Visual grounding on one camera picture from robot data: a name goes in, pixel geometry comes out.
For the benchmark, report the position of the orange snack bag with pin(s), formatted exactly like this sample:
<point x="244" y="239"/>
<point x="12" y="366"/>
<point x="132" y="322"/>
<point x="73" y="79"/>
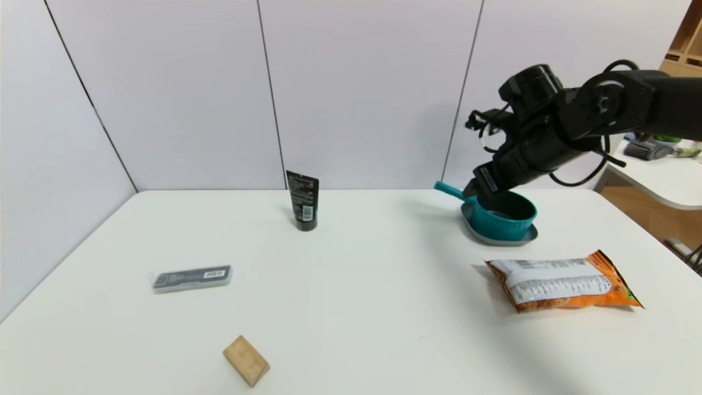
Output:
<point x="559" y="285"/>

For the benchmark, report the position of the small wooden block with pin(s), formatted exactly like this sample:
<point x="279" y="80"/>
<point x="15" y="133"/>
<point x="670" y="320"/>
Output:
<point x="247" y="359"/>

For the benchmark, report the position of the dark chair frame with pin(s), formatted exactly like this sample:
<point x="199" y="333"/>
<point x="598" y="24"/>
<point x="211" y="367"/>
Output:
<point x="685" y="253"/>

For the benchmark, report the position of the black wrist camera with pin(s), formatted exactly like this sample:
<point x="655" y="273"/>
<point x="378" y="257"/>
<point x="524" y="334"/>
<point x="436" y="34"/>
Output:
<point x="488" y="118"/>

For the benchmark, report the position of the wooden shelf unit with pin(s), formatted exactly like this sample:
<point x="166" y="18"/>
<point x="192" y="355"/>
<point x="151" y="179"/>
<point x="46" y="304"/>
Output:
<point x="685" y="44"/>

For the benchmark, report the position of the black and grey right robot arm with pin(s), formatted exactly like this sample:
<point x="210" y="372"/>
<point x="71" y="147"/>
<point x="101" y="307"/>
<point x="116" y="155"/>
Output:
<point x="630" y="107"/>

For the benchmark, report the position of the white round-cornered side table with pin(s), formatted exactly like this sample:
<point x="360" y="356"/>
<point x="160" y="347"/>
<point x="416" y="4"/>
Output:
<point x="658" y="178"/>

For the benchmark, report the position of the clear case with black label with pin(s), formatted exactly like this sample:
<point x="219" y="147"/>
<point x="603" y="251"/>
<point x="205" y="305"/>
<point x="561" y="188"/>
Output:
<point x="192" y="277"/>

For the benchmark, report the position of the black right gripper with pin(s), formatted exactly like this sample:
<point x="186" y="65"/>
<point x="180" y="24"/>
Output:
<point x="486" y="178"/>

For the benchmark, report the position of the black bristle brush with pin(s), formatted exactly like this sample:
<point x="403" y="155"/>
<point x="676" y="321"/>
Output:
<point x="647" y="149"/>

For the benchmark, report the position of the grey oval dish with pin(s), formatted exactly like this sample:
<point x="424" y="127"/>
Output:
<point x="496" y="240"/>

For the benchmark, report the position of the black cosmetic tube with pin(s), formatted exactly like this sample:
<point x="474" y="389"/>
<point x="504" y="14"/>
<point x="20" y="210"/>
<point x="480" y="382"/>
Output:
<point x="304" y="200"/>

